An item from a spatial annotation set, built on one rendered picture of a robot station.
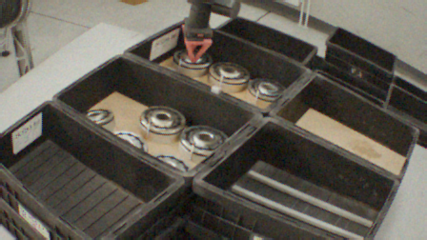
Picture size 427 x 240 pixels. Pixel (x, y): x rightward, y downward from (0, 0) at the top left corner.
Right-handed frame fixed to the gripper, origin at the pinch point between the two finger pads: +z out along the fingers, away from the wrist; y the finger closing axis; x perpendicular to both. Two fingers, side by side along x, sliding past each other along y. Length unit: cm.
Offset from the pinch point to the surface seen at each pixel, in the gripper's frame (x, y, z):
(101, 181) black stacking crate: 25, -51, 3
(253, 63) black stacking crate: -15.0, -4.5, -0.6
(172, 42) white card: 5.3, 4.4, -1.0
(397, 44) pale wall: -191, 195, 73
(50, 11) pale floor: 71, 244, 90
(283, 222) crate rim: -6, -73, -7
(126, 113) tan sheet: 18.2, -24.3, 3.3
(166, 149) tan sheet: 9.7, -37.2, 3.2
